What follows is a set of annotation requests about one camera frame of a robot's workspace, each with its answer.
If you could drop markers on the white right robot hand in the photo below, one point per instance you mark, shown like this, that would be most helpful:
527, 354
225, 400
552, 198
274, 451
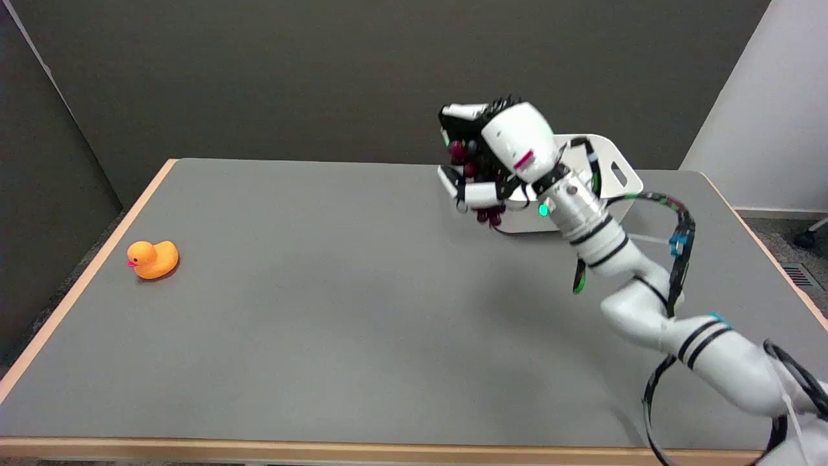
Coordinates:
517, 139

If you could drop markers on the dark red grape bunch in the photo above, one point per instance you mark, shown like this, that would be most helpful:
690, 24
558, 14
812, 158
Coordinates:
471, 169

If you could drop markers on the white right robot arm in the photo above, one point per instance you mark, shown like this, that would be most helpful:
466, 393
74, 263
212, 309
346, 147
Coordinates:
621, 259

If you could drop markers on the white plastic box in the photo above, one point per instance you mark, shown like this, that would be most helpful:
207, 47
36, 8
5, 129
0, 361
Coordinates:
614, 169

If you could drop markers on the black chair caster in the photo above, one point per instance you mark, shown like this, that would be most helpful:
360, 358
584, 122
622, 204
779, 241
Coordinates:
805, 238

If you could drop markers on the floor vent grille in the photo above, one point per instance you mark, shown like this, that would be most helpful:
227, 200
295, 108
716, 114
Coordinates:
801, 276

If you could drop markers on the orange rubber duck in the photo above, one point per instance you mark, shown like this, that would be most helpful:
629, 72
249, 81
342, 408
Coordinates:
153, 259

